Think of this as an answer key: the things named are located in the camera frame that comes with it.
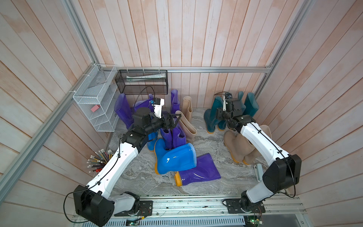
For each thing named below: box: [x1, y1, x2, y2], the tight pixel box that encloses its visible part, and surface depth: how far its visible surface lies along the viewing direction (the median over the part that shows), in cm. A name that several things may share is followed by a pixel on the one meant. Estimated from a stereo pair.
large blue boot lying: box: [154, 138, 198, 175], surface depth 79 cm
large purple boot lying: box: [174, 153, 221, 187], surface depth 83 cm
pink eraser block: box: [90, 104, 101, 113], surface depth 84 cm
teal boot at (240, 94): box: [238, 90, 244, 101], surface depth 97 cm
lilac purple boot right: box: [172, 124, 187, 149], surface depth 77 cm
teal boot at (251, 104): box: [242, 92, 260, 117], surface depth 91 cm
